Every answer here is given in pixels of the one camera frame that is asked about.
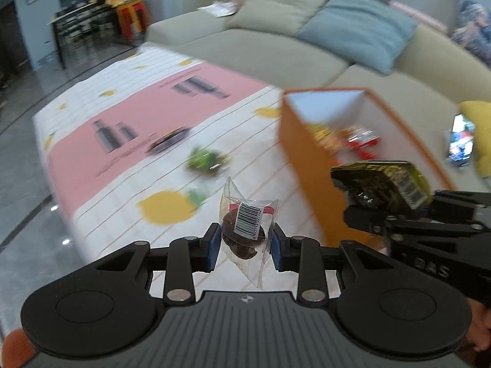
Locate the person's right hand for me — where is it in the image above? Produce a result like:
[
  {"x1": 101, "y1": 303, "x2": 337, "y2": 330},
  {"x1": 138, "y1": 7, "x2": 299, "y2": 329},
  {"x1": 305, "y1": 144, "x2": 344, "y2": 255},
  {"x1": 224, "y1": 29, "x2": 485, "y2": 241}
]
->
[{"x1": 466, "y1": 300, "x2": 491, "y2": 351}]

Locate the white paper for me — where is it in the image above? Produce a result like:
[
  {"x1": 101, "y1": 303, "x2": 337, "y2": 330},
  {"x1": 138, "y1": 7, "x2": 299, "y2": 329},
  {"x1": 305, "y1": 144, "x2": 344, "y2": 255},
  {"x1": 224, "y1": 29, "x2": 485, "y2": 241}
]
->
[{"x1": 197, "y1": 1, "x2": 242, "y2": 18}]

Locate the yellow pillow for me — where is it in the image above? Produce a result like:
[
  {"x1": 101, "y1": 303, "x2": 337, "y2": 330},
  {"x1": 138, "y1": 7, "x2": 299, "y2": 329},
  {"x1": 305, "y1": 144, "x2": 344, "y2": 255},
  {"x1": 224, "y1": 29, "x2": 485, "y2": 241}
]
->
[{"x1": 458, "y1": 101, "x2": 491, "y2": 188}]

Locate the pink and white printed tablecloth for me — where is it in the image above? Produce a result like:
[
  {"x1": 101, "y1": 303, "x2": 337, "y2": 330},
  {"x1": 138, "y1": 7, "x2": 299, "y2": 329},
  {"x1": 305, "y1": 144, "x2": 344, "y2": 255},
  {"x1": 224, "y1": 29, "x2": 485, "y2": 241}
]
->
[{"x1": 33, "y1": 44, "x2": 346, "y2": 303}]

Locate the red orange stool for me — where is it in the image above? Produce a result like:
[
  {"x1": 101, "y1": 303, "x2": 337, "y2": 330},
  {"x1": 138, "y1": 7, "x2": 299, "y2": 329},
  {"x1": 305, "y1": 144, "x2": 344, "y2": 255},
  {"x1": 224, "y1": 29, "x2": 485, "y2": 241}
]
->
[{"x1": 115, "y1": 0, "x2": 149, "y2": 41}]

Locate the smartphone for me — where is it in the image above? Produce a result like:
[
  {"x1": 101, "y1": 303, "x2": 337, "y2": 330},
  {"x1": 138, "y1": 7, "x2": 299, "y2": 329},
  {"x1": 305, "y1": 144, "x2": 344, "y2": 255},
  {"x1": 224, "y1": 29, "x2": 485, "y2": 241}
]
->
[{"x1": 447, "y1": 113, "x2": 476, "y2": 168}]

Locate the red orange snack packet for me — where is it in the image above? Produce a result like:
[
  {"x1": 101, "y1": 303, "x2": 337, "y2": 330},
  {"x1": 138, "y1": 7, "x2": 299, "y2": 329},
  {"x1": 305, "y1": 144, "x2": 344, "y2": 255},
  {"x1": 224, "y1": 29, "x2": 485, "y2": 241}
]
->
[{"x1": 343, "y1": 125, "x2": 382, "y2": 159}]

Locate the blue patterned pillow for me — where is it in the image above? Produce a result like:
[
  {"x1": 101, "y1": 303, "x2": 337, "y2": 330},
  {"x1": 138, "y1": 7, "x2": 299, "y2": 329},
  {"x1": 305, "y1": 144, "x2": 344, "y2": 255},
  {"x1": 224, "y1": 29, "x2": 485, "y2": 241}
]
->
[{"x1": 450, "y1": 0, "x2": 491, "y2": 62}]

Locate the beige sofa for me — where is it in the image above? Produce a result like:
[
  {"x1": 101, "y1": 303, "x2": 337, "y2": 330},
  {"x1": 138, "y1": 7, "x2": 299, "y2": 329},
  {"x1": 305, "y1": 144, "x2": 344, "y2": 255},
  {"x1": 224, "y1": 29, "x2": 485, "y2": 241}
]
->
[{"x1": 146, "y1": 0, "x2": 491, "y2": 192}]

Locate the green snack packet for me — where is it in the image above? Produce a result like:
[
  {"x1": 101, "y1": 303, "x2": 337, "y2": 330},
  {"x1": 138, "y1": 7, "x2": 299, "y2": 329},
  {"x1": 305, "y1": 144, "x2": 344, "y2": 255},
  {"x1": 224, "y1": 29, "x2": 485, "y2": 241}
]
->
[{"x1": 187, "y1": 146, "x2": 233, "y2": 178}]

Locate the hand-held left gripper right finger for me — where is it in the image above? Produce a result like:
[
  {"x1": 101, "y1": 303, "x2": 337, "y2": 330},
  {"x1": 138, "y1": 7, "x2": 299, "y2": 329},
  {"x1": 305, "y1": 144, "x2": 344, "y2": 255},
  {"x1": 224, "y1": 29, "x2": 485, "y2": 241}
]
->
[{"x1": 270, "y1": 222, "x2": 401, "y2": 304}]

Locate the orange cardboard box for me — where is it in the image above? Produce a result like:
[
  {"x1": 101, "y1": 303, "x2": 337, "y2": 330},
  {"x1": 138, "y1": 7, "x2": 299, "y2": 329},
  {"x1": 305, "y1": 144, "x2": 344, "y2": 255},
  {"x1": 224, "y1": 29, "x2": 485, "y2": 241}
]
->
[{"x1": 278, "y1": 87, "x2": 455, "y2": 248}]

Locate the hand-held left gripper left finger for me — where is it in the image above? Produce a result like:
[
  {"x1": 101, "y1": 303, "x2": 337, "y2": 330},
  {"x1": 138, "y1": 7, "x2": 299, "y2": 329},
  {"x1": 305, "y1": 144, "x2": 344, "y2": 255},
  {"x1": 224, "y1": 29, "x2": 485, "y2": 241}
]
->
[{"x1": 90, "y1": 222, "x2": 222, "y2": 305}]

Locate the chocolate muffin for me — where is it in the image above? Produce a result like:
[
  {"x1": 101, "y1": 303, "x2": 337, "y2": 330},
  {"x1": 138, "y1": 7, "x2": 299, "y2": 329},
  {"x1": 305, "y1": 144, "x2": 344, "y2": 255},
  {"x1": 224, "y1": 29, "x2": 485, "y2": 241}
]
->
[{"x1": 218, "y1": 176, "x2": 282, "y2": 290}]

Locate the black and yellow snack packet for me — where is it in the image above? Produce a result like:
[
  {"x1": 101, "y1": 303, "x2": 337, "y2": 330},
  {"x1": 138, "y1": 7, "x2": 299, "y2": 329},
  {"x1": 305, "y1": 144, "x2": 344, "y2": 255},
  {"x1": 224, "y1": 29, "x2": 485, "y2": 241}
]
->
[{"x1": 331, "y1": 160, "x2": 433, "y2": 211}]

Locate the dark purple snack bar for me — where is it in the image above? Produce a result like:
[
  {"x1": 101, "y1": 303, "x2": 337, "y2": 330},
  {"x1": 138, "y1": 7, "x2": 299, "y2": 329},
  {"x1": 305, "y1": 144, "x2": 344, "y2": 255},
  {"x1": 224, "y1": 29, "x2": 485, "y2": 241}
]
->
[{"x1": 148, "y1": 126, "x2": 191, "y2": 155}]

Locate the pink cloth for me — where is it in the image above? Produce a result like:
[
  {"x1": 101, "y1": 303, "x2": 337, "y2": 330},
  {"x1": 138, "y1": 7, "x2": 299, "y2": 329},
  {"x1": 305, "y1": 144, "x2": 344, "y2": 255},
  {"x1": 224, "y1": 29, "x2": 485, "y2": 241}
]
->
[{"x1": 388, "y1": 0, "x2": 449, "y2": 34}]

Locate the beige pillow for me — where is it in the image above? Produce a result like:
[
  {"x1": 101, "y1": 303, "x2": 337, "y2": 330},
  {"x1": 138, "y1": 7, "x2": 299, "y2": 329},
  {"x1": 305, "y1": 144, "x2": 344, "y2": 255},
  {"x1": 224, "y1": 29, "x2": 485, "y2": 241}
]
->
[{"x1": 224, "y1": 0, "x2": 334, "y2": 37}]

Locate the orange round object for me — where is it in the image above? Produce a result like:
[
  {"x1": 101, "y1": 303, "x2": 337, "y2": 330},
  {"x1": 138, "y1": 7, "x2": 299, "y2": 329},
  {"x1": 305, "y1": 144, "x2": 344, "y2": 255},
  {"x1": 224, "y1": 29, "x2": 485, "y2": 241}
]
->
[{"x1": 0, "y1": 328, "x2": 33, "y2": 368}]

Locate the light blue pillow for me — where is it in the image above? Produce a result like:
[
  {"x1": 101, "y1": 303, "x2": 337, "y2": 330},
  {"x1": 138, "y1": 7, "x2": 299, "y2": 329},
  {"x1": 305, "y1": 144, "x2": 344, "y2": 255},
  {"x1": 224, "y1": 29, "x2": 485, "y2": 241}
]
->
[{"x1": 295, "y1": 0, "x2": 419, "y2": 74}]

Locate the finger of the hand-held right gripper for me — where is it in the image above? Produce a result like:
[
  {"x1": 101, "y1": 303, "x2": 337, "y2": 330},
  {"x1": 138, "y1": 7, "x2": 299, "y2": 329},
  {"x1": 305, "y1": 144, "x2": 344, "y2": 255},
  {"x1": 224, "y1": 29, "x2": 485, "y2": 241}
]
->
[
  {"x1": 343, "y1": 204, "x2": 396, "y2": 236},
  {"x1": 433, "y1": 190, "x2": 491, "y2": 223}
]

